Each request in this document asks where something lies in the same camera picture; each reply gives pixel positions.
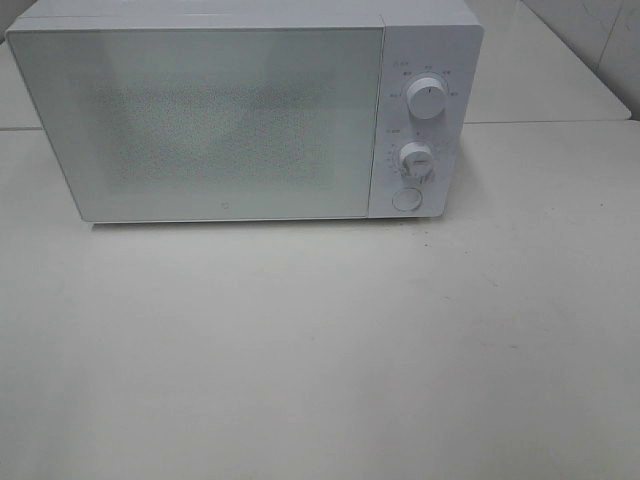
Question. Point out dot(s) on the round white door button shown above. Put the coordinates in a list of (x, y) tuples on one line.
[(407, 199)]

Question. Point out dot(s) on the white timer knob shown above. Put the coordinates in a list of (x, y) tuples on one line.
[(415, 160)]

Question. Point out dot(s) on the white microwave door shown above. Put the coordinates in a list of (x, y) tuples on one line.
[(203, 125)]

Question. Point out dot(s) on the white microwave oven body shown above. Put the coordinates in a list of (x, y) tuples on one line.
[(419, 37)]

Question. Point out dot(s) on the upper white power knob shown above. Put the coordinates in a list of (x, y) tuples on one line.
[(426, 96)]

